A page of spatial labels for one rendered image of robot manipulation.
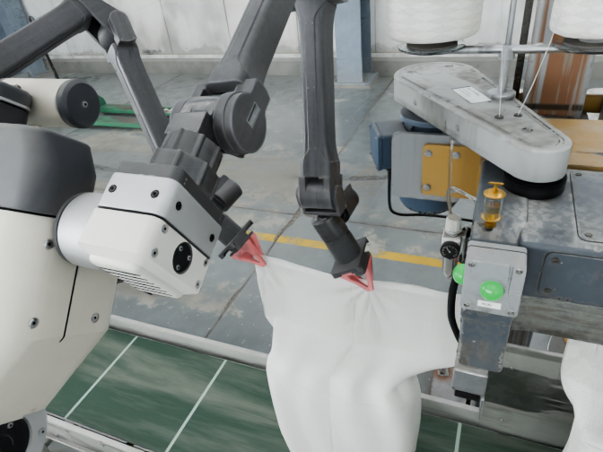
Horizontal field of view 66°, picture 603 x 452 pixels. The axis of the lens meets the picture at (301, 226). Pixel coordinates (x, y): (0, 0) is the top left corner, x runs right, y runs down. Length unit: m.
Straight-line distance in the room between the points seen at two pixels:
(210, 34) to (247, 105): 6.39
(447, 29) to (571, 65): 0.34
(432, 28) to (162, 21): 6.65
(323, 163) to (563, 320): 0.53
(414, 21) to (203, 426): 1.35
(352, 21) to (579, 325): 4.92
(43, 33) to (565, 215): 1.00
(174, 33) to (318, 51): 6.49
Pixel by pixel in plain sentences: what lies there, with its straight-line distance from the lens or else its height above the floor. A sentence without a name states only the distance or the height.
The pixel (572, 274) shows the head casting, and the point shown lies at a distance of 0.73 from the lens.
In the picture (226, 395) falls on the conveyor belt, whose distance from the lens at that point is 1.74.
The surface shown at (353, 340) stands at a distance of 1.14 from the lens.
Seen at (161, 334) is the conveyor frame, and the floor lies 0.40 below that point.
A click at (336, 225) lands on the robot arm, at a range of 0.90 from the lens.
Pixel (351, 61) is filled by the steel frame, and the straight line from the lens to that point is 5.73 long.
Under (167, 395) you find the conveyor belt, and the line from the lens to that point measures 1.81.
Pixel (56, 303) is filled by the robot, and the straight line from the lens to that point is 0.62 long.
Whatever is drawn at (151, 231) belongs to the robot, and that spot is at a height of 1.49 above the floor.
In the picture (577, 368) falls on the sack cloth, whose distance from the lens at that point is 1.09.
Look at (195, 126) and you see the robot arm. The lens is 0.58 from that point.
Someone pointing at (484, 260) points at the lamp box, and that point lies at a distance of 0.66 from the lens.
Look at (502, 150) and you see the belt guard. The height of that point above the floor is 1.40.
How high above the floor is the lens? 1.73
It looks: 33 degrees down
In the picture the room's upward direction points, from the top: 7 degrees counter-clockwise
